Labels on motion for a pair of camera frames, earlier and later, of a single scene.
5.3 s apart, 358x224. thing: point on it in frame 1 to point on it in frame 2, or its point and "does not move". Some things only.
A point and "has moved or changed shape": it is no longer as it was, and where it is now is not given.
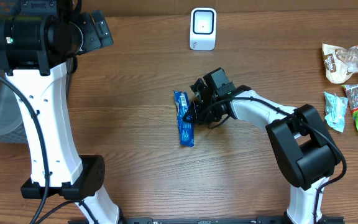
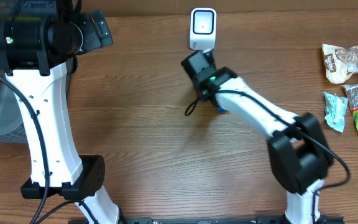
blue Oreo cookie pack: x=186 y=128 has moved or changed shape
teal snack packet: x=335 y=111 does not move
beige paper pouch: x=340 y=63 does not move
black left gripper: x=97 y=37 does not move
